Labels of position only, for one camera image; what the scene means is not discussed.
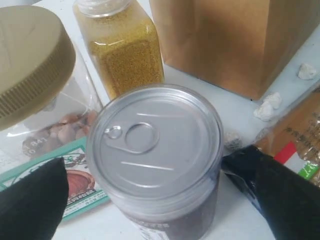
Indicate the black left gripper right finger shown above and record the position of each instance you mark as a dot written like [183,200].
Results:
[289,203]

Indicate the yellow spice bottle white cap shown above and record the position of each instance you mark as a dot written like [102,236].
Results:
[122,42]

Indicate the dark can with pull-tab lid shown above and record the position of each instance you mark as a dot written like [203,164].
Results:
[156,152]

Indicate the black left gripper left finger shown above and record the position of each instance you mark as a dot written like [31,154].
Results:
[33,207]

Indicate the large brown paper bag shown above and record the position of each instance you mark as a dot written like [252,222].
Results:
[238,45]

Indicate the spaghetti packet dark blue ends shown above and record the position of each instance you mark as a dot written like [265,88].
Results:
[293,141]

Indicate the nut jar with gold lid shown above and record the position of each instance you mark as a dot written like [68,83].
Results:
[48,103]

